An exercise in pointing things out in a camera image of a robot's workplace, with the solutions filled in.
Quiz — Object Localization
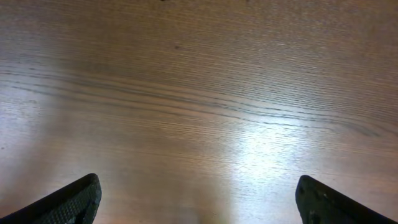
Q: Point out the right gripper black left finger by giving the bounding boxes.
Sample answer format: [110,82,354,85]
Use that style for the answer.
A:
[1,173,102,224]

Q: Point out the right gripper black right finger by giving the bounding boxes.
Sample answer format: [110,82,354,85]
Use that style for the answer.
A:
[295,175,397,224]

